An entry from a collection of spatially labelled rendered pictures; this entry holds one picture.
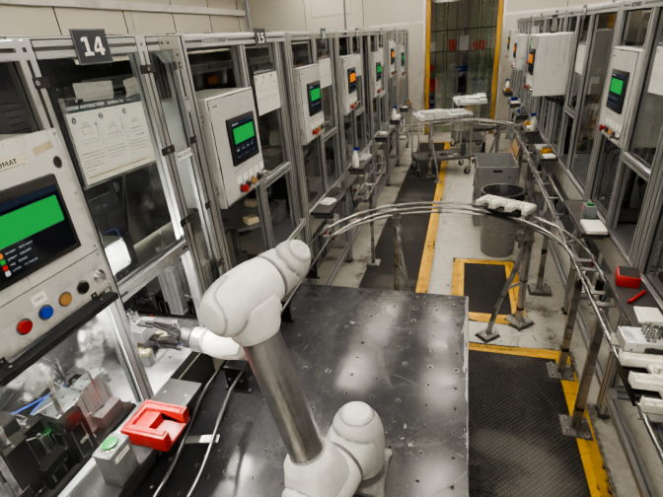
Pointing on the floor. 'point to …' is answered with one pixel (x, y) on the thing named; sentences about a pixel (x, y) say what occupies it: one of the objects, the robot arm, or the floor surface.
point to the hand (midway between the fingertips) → (147, 329)
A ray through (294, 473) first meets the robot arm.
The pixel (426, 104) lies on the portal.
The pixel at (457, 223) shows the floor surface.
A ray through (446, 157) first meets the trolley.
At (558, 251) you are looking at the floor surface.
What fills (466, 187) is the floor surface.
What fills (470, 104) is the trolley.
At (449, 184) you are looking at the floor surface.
